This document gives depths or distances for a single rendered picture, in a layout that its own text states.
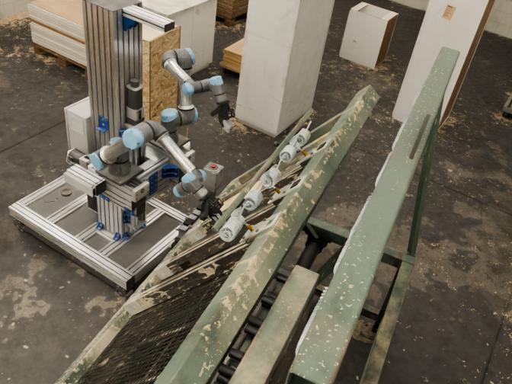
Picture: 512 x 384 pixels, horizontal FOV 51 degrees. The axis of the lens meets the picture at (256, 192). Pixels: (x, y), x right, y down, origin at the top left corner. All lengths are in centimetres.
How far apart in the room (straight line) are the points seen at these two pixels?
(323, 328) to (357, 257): 28
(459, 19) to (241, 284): 502
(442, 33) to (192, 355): 537
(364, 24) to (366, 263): 672
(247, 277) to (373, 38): 649
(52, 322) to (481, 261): 364
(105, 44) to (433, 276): 323
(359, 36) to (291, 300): 653
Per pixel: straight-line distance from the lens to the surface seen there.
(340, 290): 141
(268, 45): 563
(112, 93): 358
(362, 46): 815
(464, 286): 495
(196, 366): 163
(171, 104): 551
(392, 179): 185
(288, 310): 185
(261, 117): 598
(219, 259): 230
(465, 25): 640
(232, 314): 175
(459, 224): 558
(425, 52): 658
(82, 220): 451
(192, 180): 295
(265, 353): 174
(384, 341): 321
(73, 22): 686
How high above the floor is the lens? 322
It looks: 38 degrees down
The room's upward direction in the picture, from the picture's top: 9 degrees clockwise
